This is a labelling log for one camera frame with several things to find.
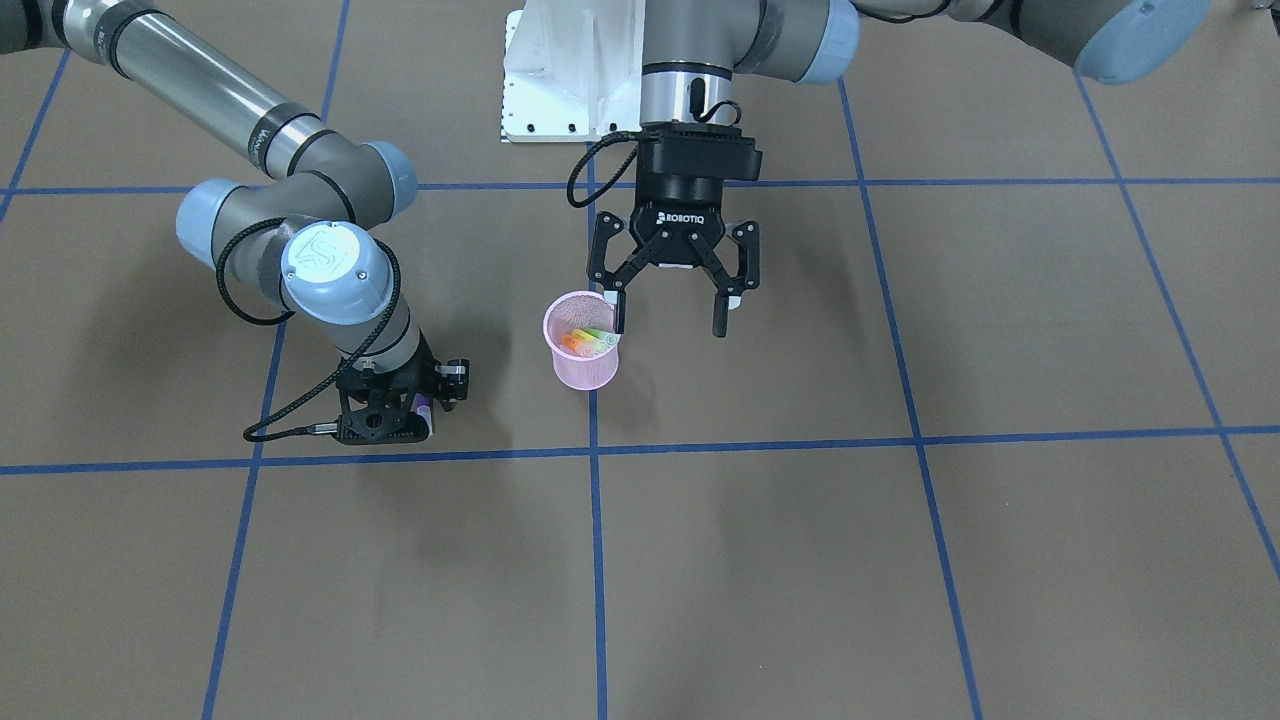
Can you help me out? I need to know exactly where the pink mesh pen holder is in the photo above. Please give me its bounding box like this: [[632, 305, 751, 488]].
[[541, 291, 621, 391]]

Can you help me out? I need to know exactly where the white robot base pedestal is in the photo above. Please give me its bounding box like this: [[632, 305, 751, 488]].
[[500, 1, 645, 143]]

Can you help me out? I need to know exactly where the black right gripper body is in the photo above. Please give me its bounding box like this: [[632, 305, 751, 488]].
[[335, 337, 470, 445]]

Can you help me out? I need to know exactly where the yellow marker pen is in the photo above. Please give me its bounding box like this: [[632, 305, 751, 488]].
[[566, 328, 609, 357]]

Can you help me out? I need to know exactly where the orange marker pen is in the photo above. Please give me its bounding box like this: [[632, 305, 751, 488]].
[[559, 333, 596, 357]]

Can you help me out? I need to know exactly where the green marker pen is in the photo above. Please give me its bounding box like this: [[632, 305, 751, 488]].
[[582, 327, 621, 347]]

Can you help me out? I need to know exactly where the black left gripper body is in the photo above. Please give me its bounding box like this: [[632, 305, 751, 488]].
[[630, 126, 763, 266]]

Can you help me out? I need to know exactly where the purple marker pen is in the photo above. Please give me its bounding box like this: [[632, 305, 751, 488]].
[[413, 395, 434, 437]]

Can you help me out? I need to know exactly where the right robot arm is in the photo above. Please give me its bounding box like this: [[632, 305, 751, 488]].
[[3, 1, 470, 446]]

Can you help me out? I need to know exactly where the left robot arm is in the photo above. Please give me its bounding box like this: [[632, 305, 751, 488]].
[[566, 1, 1210, 337]]

